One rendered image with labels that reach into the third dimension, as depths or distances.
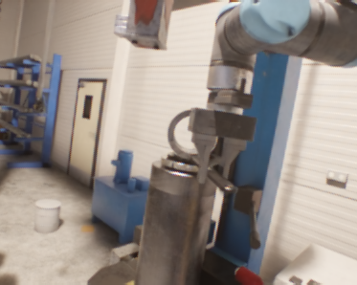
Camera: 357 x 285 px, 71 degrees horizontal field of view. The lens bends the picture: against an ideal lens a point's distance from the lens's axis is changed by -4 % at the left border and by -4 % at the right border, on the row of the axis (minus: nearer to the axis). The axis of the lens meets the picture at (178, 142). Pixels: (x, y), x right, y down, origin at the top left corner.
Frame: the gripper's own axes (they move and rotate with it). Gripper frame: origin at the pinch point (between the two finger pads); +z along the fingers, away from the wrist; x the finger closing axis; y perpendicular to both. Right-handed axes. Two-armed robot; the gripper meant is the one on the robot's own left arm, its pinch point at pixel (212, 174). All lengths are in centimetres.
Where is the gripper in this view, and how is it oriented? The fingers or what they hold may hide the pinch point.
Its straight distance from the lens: 55.5
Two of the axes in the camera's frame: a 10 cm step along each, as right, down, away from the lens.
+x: -9.8, -1.4, -1.5
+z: -1.6, 9.8, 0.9
